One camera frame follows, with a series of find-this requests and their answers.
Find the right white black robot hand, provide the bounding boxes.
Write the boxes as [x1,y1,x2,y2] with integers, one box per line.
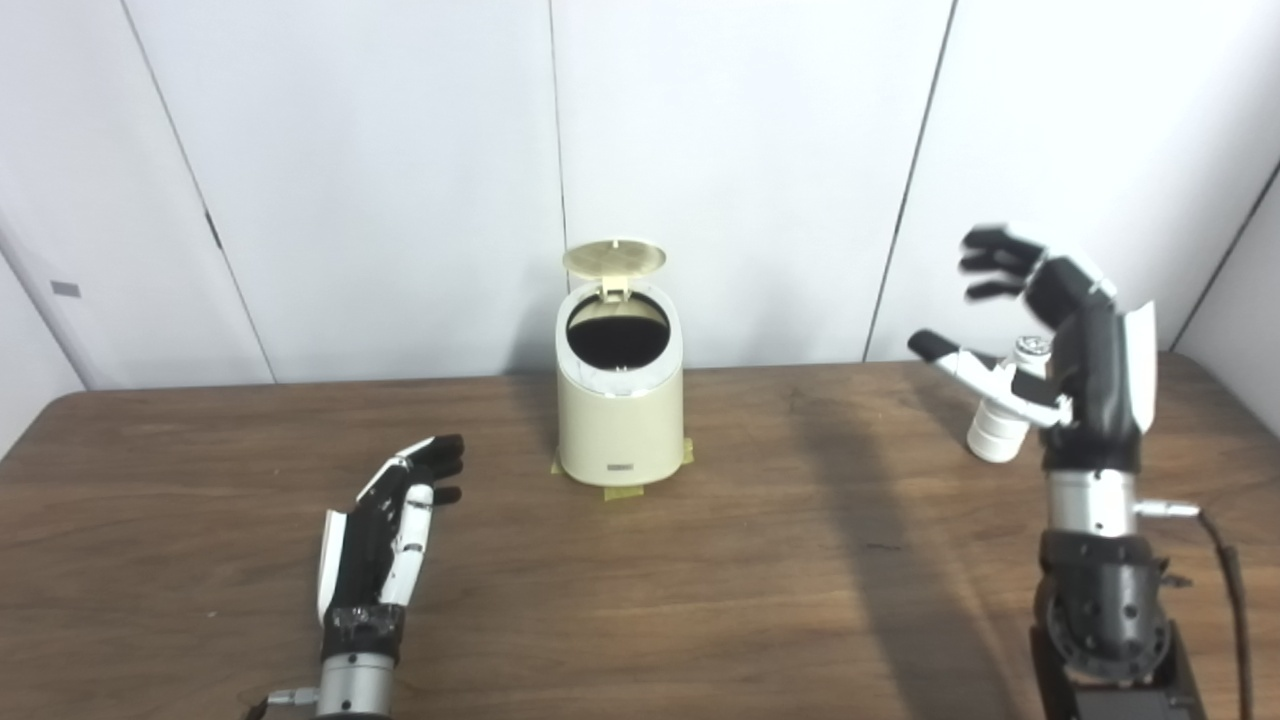
[907,224,1159,473]

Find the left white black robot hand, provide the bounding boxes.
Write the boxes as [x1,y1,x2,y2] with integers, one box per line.
[317,433,466,661]

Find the small white plastic bottle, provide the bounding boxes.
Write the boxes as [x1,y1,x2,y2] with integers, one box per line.
[966,335,1051,463]

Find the round cream bin lid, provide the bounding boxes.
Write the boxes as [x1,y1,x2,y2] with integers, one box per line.
[562,238,669,301]

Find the cream-colored bin body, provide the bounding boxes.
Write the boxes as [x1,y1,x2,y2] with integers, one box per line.
[555,283,686,488]

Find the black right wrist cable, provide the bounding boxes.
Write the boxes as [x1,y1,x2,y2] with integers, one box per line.
[1135,498,1256,720]

